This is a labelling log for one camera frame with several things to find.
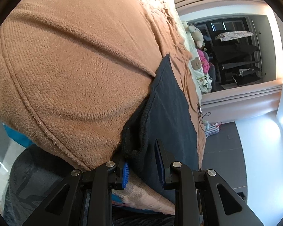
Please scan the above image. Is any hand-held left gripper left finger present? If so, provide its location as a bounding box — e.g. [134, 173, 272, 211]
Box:
[21, 154, 130, 226]

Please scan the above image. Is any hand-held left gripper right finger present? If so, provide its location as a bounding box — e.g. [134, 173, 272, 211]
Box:
[154, 139, 266, 226]

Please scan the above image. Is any black bear print t-shirt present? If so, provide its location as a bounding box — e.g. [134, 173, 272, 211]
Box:
[121, 54, 204, 204]

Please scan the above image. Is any striped gift bag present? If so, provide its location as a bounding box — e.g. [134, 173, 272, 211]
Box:
[205, 122, 222, 137]

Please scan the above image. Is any black white printed cloth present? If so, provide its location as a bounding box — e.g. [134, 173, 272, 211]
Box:
[199, 74, 213, 93]

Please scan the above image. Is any cream bear print quilt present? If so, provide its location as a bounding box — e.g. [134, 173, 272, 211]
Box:
[132, 0, 214, 95]

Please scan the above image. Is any pink fluffy cloth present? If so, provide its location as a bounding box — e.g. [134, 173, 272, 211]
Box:
[198, 50, 210, 74]

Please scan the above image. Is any brown fleece blanket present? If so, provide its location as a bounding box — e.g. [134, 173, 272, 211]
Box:
[0, 0, 207, 216]

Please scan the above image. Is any cream plush toy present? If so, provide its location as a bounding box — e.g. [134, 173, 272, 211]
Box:
[182, 22, 205, 49]

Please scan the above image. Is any black hanging coat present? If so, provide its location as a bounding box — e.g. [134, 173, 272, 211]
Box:
[212, 43, 260, 63]

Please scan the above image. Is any floral hanging garment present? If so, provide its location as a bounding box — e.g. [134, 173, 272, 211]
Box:
[215, 31, 255, 42]

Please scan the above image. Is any thin black charging cable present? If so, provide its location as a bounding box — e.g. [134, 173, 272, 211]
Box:
[196, 102, 211, 123]

